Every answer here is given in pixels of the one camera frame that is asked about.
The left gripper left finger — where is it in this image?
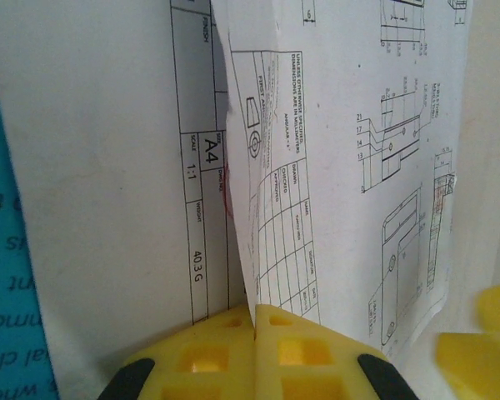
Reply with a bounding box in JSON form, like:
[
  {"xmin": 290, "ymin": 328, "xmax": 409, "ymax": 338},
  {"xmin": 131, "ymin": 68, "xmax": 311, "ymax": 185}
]
[{"xmin": 103, "ymin": 306, "xmax": 258, "ymax": 400}]

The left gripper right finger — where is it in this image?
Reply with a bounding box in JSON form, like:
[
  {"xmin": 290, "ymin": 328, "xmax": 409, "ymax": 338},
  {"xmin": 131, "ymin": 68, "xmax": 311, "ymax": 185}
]
[{"xmin": 256, "ymin": 303, "xmax": 418, "ymax": 400}]

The blue printed sheet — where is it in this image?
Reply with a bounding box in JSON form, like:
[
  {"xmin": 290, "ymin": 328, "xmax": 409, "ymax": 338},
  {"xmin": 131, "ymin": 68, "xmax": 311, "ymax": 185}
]
[{"xmin": 0, "ymin": 16, "xmax": 60, "ymax": 400}]

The white technical drawing sheet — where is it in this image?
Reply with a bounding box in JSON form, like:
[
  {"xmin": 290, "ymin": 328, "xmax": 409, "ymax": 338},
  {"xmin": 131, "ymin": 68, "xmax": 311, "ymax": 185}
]
[
  {"xmin": 0, "ymin": 0, "xmax": 259, "ymax": 400},
  {"xmin": 210, "ymin": 0, "xmax": 472, "ymax": 359}
]

